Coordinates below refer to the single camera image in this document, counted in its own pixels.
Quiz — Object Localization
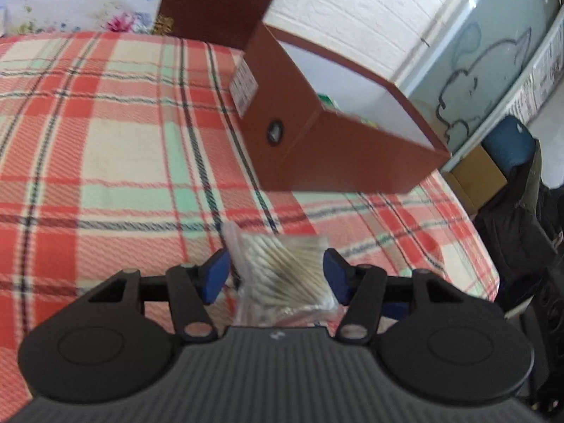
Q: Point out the red plaid blanket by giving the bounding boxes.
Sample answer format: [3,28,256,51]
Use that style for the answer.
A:
[0,31,501,421]

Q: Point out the dark clothes on chair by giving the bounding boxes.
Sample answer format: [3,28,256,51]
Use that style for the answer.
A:
[473,139,564,410]

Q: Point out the glass panel with line drawing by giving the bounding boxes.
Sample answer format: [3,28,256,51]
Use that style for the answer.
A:
[394,0,564,159]

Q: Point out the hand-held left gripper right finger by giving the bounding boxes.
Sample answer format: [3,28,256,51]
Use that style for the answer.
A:
[323,249,463,344]

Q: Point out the blue chair back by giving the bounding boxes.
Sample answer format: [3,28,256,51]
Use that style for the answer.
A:
[481,115,537,174]

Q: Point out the brown shoe box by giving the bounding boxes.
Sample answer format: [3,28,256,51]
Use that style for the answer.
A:
[158,0,453,195]

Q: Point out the white printed paper strip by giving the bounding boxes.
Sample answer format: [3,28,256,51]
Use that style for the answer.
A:
[503,20,564,125]

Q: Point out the green snack packet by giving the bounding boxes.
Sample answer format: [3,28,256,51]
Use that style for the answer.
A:
[316,92,341,113]

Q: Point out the clear bag of cotton swabs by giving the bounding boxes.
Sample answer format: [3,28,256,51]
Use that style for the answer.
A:
[220,222,338,327]

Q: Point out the small cardboard box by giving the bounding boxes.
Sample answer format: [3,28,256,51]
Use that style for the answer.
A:
[442,145,508,217]

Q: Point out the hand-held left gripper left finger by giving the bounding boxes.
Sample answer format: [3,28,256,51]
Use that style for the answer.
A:
[88,249,230,342]

